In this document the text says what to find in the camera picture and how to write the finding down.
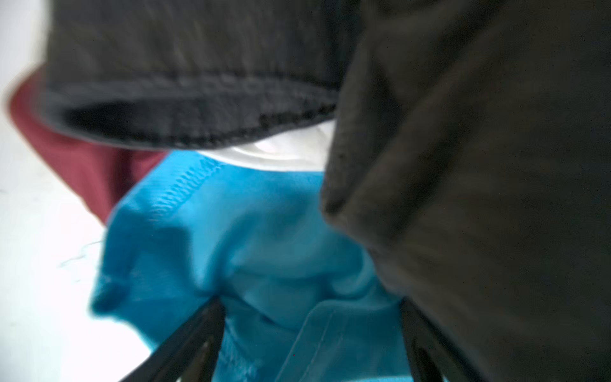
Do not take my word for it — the teal blue cloth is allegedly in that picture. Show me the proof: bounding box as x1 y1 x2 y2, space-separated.
92 152 411 381

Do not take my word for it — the maroon cloth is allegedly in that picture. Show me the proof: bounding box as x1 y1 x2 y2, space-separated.
8 69 167 224

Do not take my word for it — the white cloth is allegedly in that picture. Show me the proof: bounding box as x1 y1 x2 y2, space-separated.
199 120 336 172

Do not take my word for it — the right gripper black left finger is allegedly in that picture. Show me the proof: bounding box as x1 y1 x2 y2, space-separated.
123 297 225 382

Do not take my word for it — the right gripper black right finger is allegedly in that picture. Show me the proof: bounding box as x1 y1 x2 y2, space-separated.
400 299 482 382

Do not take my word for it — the dark grey cloth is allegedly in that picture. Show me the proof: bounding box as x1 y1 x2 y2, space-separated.
40 1 610 381

